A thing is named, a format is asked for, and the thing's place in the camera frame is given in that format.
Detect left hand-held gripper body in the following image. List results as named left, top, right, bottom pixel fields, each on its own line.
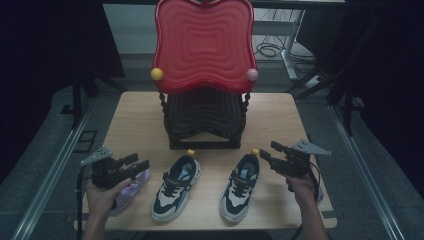
left=79, top=146, right=138, bottom=190

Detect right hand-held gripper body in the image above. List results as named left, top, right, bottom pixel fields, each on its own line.
left=269, top=139, right=333, bottom=178

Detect navy and white sneaker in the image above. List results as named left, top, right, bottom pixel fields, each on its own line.
left=218, top=147, right=261, bottom=224
left=150, top=148, right=203, bottom=224

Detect red and black shoe rack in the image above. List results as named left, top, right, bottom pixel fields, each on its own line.
left=150, top=0, right=259, bottom=151

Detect person's left hand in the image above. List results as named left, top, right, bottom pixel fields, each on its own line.
left=84, top=177, right=134, bottom=218

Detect person's right hand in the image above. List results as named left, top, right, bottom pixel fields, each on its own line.
left=285, top=172, right=316, bottom=202

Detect white power strip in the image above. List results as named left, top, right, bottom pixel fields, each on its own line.
left=304, top=75, right=325, bottom=89

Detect black tripod stand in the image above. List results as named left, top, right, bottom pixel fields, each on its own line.
left=59, top=64, right=128, bottom=130
left=285, top=13, right=384, bottom=137

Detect dark curtain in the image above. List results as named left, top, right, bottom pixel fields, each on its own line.
left=0, top=0, right=126, bottom=183
left=295, top=0, right=424, bottom=198

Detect right hand-held gripper black cable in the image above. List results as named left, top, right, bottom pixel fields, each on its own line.
left=289, top=161, right=324, bottom=240

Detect metal floor rail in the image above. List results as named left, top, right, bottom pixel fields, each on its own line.
left=329, top=105, right=406, bottom=240
left=11, top=99, right=96, bottom=240

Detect coiled black floor cables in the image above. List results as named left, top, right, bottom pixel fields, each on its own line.
left=254, top=34, right=317, bottom=65

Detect white desk leg frame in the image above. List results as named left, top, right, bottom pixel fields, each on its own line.
left=252, top=9, right=306, bottom=82

